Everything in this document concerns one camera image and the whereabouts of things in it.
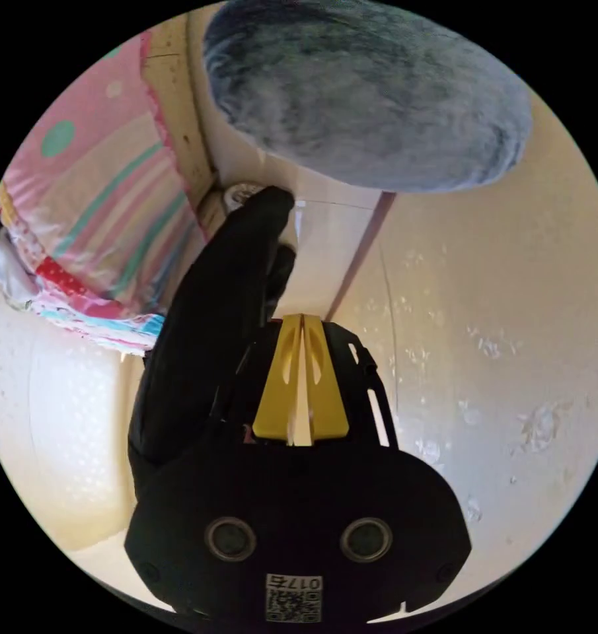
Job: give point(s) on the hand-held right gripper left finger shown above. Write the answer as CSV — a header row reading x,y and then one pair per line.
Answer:
x,y
279,391

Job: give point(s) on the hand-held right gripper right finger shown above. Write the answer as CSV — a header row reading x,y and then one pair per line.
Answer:
x,y
326,396

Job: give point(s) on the pink striped quilt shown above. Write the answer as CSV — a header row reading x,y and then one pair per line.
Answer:
x,y
100,198

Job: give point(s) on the grey fuzzy cushion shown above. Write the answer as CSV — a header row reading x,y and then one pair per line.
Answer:
x,y
358,94

